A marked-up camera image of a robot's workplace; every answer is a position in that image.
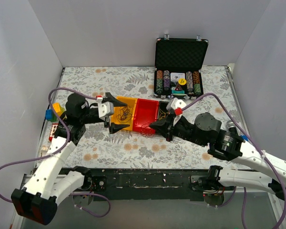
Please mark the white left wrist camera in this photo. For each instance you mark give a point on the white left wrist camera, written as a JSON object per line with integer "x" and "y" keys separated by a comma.
{"x": 105, "y": 107}

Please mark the red plastic bin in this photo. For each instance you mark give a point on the red plastic bin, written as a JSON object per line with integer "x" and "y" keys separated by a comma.
{"x": 145, "y": 113}

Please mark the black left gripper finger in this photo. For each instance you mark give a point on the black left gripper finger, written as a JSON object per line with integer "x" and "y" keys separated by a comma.
{"x": 116, "y": 103}
{"x": 114, "y": 128}

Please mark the black plastic bin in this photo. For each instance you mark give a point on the black plastic bin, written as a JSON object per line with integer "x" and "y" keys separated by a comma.
{"x": 162, "y": 105}

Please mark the black handheld microphone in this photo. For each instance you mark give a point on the black handheld microphone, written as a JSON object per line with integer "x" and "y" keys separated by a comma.
{"x": 231, "y": 127}

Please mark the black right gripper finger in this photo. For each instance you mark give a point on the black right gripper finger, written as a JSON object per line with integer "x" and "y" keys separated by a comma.
{"x": 163, "y": 127}
{"x": 169, "y": 112}

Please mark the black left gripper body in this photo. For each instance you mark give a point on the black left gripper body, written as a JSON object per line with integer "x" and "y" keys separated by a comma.
{"x": 107, "y": 120}

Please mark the small blue toy brick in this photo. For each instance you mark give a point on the small blue toy brick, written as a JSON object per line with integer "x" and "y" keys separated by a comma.
{"x": 244, "y": 137}

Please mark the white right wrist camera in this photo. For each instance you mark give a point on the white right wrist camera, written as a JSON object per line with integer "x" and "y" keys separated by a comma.
{"x": 175, "y": 107}

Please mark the small white red toy block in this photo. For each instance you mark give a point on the small white red toy block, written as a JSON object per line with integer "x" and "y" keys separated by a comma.
{"x": 44, "y": 148}

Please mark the yellow round dealer chip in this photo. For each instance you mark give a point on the yellow round dealer chip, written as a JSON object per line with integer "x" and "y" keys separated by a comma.
{"x": 182, "y": 81}

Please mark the white playing card deck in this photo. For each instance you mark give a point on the white playing card deck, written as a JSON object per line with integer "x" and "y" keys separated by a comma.
{"x": 175, "y": 77}

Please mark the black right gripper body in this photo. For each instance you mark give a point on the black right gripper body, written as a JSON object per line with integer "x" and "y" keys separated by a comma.
{"x": 170, "y": 129}

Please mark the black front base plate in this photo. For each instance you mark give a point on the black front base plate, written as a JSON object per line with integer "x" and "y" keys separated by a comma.
{"x": 143, "y": 184}

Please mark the black poker chip case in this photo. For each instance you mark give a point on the black poker chip case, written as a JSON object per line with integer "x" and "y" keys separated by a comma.
{"x": 179, "y": 55}

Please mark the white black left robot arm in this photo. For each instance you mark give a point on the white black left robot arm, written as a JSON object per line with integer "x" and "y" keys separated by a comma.
{"x": 71, "y": 128}

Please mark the red white toy brick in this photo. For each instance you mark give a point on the red white toy brick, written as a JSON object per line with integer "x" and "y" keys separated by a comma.
{"x": 52, "y": 131}

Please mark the yellow plastic bin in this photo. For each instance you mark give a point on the yellow plastic bin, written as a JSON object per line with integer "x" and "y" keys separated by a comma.
{"x": 125, "y": 115}

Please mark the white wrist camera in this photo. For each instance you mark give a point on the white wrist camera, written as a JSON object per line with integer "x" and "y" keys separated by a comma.
{"x": 175, "y": 107}
{"x": 105, "y": 107}

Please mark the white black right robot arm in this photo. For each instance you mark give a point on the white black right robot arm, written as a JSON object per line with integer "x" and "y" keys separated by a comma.
{"x": 268, "y": 173}

